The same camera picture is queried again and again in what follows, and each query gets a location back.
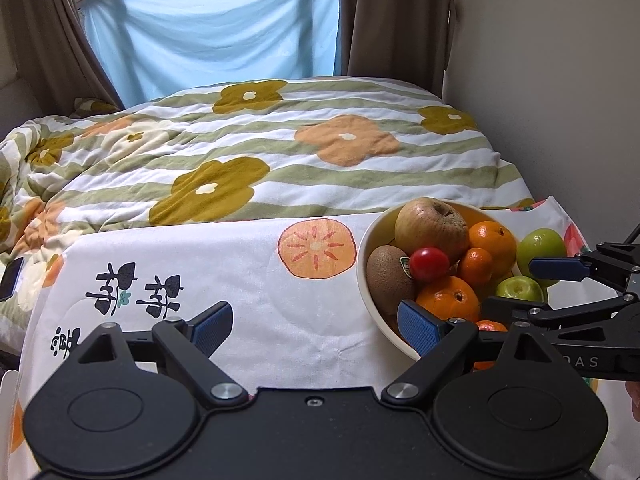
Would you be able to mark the small mandarin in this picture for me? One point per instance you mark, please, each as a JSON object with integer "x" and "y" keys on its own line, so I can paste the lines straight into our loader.
{"x": 476, "y": 267}
{"x": 489, "y": 327}

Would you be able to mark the white fruit print tablecloth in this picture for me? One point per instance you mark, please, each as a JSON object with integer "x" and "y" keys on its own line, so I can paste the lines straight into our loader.
{"x": 302, "y": 342}

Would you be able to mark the small green apple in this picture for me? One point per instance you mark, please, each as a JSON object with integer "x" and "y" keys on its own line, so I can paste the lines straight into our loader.
{"x": 541, "y": 243}

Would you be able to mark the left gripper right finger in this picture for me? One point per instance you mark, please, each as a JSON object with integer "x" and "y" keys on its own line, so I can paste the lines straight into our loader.
{"x": 494, "y": 405}

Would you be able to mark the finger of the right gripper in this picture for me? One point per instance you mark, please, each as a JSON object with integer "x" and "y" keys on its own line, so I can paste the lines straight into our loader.
{"x": 508, "y": 311}
{"x": 610, "y": 264}

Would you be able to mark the black smartphone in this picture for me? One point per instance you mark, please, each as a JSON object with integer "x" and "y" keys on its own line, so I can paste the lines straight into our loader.
{"x": 9, "y": 278}

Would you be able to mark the red cherry tomato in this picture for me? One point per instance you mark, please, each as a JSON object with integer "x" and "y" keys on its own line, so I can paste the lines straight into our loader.
{"x": 428, "y": 264}

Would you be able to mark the large green apple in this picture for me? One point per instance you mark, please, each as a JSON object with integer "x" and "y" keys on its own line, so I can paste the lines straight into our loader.
{"x": 521, "y": 288}

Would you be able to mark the floral striped duvet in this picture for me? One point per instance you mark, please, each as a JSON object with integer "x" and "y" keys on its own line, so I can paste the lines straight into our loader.
{"x": 263, "y": 149}

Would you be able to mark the brown left curtain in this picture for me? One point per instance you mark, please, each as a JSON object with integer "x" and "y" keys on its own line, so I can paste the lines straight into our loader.
{"x": 53, "y": 55}

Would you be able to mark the brown right curtain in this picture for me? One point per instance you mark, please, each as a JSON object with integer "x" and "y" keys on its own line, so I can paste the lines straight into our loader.
{"x": 406, "y": 40}

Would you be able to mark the large orange in bowl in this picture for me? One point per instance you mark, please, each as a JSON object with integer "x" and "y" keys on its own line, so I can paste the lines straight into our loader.
{"x": 498, "y": 241}

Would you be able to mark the cream ceramic fruit bowl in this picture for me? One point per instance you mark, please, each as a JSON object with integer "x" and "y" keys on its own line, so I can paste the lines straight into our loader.
{"x": 382, "y": 232}

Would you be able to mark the reddish yellow apple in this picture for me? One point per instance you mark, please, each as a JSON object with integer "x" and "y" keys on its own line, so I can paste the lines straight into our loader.
{"x": 427, "y": 222}

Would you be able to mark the brown kiwi with sticker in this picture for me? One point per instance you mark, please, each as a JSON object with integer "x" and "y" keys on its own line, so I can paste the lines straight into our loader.
{"x": 388, "y": 278}

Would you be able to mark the brown curtain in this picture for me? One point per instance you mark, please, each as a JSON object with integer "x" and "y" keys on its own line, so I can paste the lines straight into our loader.
{"x": 53, "y": 55}
{"x": 406, "y": 40}

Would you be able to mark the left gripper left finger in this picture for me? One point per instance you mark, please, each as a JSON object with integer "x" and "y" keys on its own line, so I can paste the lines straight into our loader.
{"x": 133, "y": 404}

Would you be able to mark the large orange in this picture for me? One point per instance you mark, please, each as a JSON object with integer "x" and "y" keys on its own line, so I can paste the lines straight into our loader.
{"x": 498, "y": 241}
{"x": 450, "y": 297}

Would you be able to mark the light blue window sheet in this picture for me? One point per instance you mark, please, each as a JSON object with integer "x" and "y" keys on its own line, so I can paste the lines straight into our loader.
{"x": 154, "y": 48}

